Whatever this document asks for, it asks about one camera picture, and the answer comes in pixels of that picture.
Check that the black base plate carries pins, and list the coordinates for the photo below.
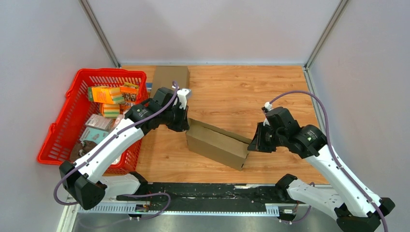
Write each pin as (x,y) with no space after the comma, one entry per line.
(212,197)

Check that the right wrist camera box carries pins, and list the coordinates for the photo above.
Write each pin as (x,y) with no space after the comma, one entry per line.
(267,107)

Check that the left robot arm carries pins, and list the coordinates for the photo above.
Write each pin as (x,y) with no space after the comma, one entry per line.
(84,180)

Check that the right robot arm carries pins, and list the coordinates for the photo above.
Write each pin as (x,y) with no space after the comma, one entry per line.
(353,206)

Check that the orange sponge pack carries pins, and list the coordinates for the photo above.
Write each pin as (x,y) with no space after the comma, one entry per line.
(104,94)

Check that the cardboard box stack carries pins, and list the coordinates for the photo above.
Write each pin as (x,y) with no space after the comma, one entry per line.
(224,147)

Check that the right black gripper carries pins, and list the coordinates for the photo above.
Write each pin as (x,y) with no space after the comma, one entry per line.
(256,144)

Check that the teal packaged item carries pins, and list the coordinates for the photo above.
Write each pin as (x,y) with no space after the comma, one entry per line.
(93,135)

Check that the orange snack packet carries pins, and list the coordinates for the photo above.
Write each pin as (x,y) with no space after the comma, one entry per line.
(129,92)

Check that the pink packaged item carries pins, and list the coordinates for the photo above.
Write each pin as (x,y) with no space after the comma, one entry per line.
(99,122)

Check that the red plastic shopping basket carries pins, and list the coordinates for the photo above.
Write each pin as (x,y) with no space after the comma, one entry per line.
(65,132)

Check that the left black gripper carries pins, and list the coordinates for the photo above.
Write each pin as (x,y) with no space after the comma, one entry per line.
(183,125)

